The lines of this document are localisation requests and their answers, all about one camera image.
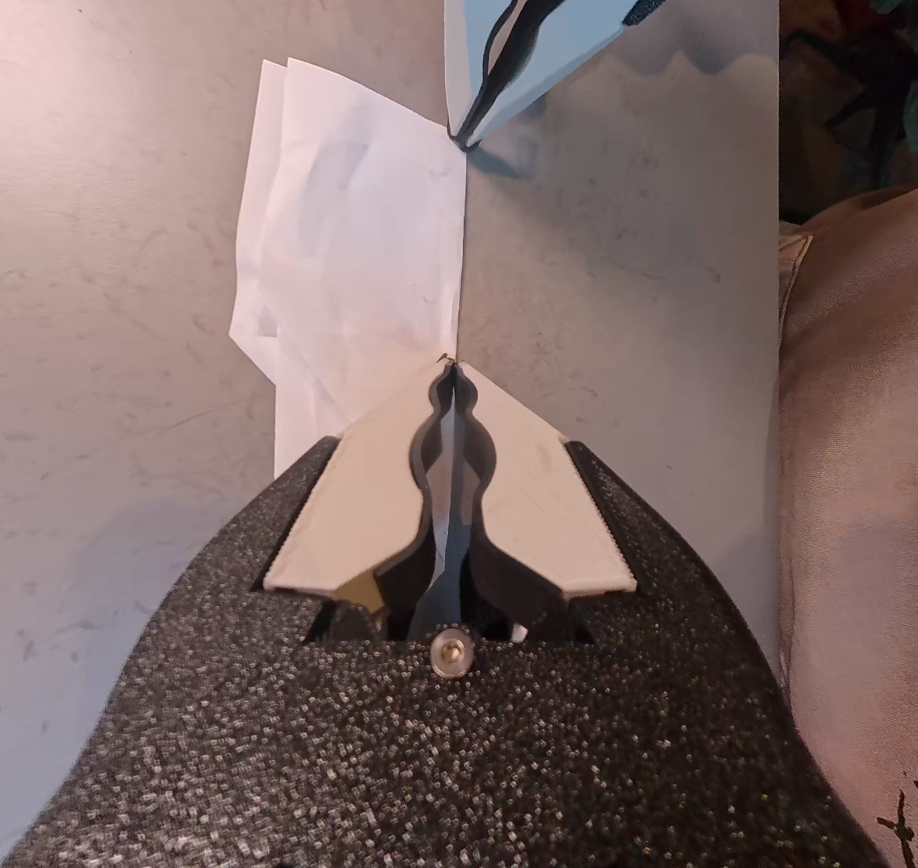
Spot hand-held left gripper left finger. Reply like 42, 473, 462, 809
264, 362, 454, 641

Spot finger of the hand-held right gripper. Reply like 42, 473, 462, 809
462, 0, 677, 152
443, 0, 530, 146

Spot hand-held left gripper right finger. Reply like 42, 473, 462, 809
452, 362, 639, 641

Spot white paper sheet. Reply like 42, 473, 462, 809
229, 57, 469, 641

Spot grey desk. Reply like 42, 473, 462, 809
0, 0, 783, 868

